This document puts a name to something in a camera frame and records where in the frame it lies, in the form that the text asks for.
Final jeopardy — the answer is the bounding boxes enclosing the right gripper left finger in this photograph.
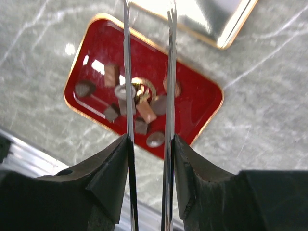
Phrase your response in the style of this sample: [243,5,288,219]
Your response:
[0,135,128,231]

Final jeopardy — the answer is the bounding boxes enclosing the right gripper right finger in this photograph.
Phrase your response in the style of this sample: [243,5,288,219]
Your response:
[173,135,308,231]

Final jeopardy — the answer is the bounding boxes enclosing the long metal tweezers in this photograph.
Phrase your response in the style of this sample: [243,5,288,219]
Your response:
[122,0,178,231]

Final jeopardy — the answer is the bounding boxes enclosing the light brown bar chocolate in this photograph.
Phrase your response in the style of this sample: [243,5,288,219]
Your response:
[136,101,157,124]

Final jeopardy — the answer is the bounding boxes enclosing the caramel oval chocolate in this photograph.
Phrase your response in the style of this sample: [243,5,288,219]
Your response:
[163,77,181,98]

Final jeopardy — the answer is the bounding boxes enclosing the dark square chocolate bottom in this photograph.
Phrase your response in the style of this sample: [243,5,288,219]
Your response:
[134,117,150,135]

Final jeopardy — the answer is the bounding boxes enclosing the dark striped square chocolate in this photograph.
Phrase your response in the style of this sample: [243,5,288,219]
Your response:
[103,103,120,123]

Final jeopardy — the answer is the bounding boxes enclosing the dark round chocolate left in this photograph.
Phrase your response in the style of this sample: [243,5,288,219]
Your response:
[74,79,96,98]

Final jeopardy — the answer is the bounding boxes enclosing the red gold-rimmed tray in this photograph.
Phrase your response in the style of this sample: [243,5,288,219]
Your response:
[64,13,224,144]

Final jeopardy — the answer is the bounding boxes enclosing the gold tin box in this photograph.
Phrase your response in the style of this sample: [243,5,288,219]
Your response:
[130,0,257,50]

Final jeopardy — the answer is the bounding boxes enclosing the aluminium mounting rail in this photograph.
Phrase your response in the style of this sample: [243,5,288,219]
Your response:
[0,127,161,231]

